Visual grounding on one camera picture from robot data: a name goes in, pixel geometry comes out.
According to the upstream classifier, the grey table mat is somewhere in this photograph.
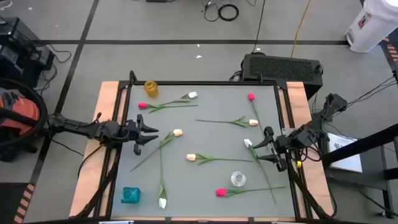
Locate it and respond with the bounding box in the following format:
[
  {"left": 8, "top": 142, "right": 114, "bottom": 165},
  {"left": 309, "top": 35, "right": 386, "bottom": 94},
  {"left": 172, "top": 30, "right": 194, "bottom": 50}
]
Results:
[{"left": 111, "top": 84, "right": 296, "bottom": 218}]

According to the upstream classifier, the white bin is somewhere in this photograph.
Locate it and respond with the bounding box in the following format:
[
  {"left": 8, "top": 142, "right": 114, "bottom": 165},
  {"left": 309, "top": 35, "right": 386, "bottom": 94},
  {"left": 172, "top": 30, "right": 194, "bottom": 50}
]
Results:
[{"left": 344, "top": 0, "right": 398, "bottom": 54}]

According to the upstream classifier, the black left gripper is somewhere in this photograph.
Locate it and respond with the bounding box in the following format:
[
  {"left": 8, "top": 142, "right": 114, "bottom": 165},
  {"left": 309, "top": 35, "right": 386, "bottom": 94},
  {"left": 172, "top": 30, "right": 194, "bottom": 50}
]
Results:
[{"left": 119, "top": 114, "right": 160, "bottom": 156}]

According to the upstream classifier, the black cable bundle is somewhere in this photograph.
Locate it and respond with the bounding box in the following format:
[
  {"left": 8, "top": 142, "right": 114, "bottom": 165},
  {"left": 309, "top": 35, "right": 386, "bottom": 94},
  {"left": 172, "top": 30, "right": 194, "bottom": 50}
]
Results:
[{"left": 337, "top": 76, "right": 398, "bottom": 108}]

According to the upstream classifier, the white artificial tulip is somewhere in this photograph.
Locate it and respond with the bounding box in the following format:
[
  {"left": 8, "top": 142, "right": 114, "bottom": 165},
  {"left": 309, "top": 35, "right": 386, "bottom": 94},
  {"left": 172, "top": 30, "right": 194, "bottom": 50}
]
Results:
[
  {"left": 146, "top": 91, "right": 199, "bottom": 110},
  {"left": 243, "top": 138, "right": 277, "bottom": 205},
  {"left": 157, "top": 145, "right": 168, "bottom": 210}
]

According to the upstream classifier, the black equipment stack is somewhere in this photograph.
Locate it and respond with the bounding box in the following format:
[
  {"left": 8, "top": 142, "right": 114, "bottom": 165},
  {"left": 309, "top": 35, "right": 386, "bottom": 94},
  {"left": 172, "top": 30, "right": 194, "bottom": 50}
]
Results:
[{"left": 0, "top": 16, "right": 56, "bottom": 90}]

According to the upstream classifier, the black metal table frame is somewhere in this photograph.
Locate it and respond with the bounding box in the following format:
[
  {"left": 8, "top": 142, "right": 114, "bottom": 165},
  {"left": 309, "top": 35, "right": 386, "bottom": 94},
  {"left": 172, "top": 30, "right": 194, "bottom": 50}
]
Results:
[{"left": 70, "top": 70, "right": 338, "bottom": 222}]

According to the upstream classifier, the blue glass vase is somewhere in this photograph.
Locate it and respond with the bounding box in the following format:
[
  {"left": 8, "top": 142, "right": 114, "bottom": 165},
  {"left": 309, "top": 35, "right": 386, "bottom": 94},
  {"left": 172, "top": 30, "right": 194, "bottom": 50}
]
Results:
[{"left": 120, "top": 186, "right": 142, "bottom": 205}]

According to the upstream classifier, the peach artificial tulip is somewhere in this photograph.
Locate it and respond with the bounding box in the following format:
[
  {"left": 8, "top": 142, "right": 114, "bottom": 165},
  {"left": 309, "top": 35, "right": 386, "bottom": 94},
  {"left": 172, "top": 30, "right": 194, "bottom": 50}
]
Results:
[
  {"left": 186, "top": 152, "right": 254, "bottom": 166},
  {"left": 129, "top": 128, "right": 184, "bottom": 172},
  {"left": 195, "top": 116, "right": 259, "bottom": 129}
]

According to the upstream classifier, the yellow cable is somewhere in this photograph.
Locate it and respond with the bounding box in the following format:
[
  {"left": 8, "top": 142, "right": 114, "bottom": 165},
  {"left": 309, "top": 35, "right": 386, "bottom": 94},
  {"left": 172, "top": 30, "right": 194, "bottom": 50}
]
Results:
[{"left": 290, "top": 0, "right": 312, "bottom": 59}]

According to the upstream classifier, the coiled black cable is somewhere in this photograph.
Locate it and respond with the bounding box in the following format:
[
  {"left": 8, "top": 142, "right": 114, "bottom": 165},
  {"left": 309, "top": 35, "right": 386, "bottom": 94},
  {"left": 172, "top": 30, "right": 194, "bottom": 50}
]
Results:
[{"left": 217, "top": 3, "right": 240, "bottom": 22}]

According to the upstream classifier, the black perforated computer case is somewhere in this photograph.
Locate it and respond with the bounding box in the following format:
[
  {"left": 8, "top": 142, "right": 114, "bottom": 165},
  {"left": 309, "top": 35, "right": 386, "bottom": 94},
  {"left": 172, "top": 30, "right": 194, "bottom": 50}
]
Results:
[{"left": 241, "top": 52, "right": 324, "bottom": 101}]

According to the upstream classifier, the orange black vacuum cleaner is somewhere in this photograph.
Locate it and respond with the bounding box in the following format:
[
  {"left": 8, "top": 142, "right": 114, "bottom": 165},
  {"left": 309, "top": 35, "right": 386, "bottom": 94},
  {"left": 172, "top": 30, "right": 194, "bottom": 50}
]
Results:
[{"left": 0, "top": 77, "right": 49, "bottom": 162}]

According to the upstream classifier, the yellow glass vase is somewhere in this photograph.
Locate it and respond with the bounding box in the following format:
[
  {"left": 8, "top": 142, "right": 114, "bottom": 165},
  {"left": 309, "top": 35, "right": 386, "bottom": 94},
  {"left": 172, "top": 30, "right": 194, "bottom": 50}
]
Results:
[{"left": 143, "top": 80, "right": 159, "bottom": 98}]

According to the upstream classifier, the long black floor cable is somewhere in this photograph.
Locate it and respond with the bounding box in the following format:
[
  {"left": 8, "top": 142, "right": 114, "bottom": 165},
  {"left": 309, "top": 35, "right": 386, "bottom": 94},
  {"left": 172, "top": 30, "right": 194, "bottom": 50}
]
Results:
[{"left": 251, "top": 0, "right": 267, "bottom": 54}]

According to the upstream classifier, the red artificial tulip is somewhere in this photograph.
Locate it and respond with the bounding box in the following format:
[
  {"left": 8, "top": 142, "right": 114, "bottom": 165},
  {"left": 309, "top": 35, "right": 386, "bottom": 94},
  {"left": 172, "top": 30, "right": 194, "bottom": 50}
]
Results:
[
  {"left": 248, "top": 92, "right": 269, "bottom": 139},
  {"left": 215, "top": 185, "right": 287, "bottom": 198},
  {"left": 137, "top": 101, "right": 199, "bottom": 114}
]

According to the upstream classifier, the clear glass vase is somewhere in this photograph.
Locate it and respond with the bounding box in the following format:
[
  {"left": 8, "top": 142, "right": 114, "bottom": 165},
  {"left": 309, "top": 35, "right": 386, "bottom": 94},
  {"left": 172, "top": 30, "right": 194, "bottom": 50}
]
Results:
[{"left": 229, "top": 170, "right": 248, "bottom": 188}]

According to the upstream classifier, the white printed paper sheet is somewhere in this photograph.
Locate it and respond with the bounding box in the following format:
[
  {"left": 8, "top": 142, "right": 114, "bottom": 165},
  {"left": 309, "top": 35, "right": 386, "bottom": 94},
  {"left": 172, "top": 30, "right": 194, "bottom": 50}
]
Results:
[{"left": 326, "top": 132, "right": 364, "bottom": 174}]

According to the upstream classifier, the black cable with plug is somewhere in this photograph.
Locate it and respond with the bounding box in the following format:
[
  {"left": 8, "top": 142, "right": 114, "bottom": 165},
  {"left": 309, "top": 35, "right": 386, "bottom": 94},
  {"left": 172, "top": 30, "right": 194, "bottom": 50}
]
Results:
[{"left": 200, "top": 0, "right": 221, "bottom": 23}]

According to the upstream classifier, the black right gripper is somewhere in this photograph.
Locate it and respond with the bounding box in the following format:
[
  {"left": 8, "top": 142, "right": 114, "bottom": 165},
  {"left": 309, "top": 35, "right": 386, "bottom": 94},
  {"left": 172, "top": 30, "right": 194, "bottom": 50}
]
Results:
[{"left": 252, "top": 126, "right": 295, "bottom": 173}]

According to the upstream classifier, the black orange striped floor mat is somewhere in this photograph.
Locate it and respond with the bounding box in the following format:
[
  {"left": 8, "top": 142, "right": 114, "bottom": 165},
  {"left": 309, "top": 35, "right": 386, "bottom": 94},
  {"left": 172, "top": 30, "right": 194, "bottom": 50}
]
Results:
[
  {"left": 0, "top": 182, "right": 35, "bottom": 224},
  {"left": 379, "top": 36, "right": 398, "bottom": 74}
]

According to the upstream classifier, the black metal stand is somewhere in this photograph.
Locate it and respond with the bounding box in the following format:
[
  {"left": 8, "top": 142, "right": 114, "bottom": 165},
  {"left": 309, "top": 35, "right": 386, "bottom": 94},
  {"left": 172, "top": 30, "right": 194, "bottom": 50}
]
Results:
[{"left": 320, "top": 123, "right": 398, "bottom": 220}]

